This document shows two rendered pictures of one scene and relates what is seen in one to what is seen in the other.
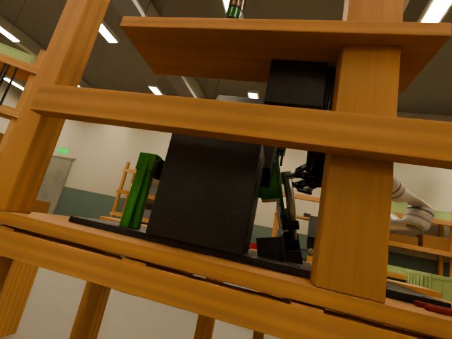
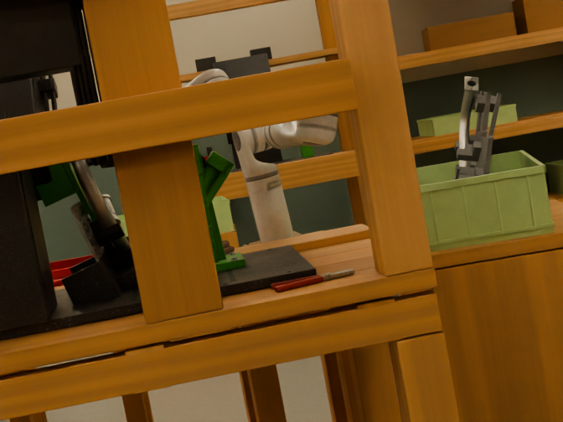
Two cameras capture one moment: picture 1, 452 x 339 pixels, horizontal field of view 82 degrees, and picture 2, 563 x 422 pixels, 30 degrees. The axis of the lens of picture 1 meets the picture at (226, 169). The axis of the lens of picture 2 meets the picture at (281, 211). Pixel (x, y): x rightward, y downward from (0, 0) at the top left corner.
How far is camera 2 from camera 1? 1.25 m
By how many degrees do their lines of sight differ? 26
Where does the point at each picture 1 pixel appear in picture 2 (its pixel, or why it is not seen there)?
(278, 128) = (28, 151)
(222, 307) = (49, 394)
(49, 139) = not seen: outside the picture
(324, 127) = (89, 131)
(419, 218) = (313, 128)
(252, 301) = (81, 372)
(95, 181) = not seen: outside the picture
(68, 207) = not seen: outside the picture
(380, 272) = (209, 278)
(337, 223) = (147, 241)
